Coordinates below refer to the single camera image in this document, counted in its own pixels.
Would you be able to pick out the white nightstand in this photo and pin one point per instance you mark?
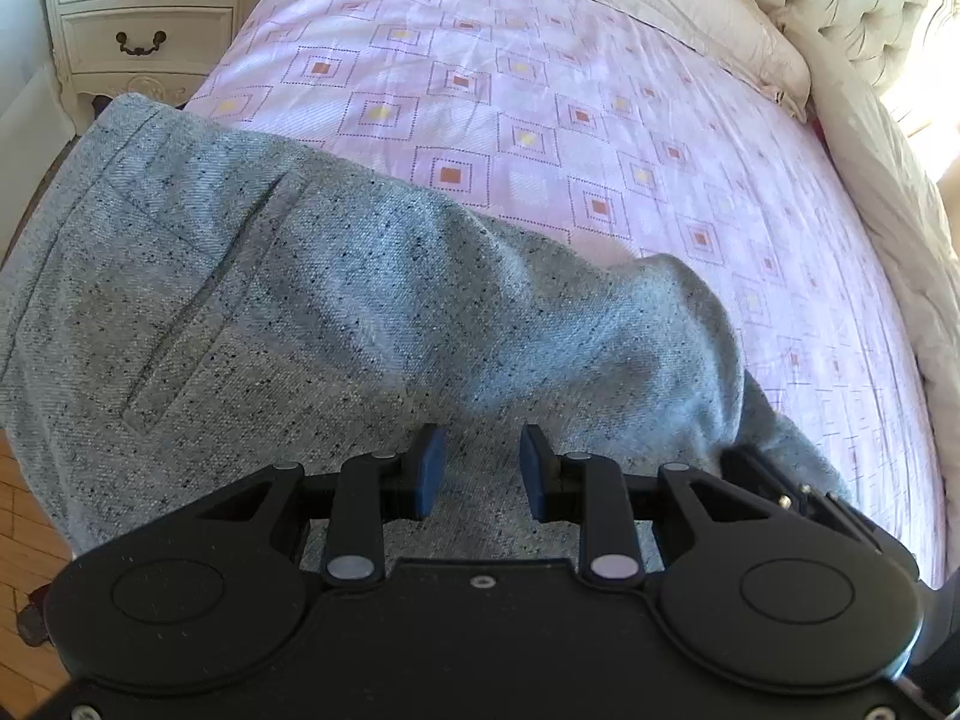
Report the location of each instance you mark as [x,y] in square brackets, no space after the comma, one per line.
[150,7]

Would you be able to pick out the pale pink pillow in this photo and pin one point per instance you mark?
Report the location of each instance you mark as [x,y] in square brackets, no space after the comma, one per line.
[675,7]

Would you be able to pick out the grey speckled pants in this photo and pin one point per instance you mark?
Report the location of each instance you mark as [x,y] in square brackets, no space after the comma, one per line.
[337,315]

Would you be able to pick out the dark brown object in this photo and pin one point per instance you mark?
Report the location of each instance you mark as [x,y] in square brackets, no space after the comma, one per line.
[34,619]

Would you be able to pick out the cream duvet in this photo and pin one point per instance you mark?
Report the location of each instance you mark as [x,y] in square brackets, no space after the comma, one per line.
[892,240]

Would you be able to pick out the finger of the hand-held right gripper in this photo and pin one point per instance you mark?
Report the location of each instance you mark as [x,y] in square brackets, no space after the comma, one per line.
[757,469]

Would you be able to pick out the pink patterned bed sheet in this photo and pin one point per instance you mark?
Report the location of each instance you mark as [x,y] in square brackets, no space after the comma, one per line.
[600,127]

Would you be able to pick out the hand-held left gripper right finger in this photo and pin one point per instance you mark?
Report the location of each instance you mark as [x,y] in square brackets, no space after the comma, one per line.
[536,472]

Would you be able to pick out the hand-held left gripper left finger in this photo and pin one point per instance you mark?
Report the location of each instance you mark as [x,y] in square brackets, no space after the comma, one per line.
[427,472]

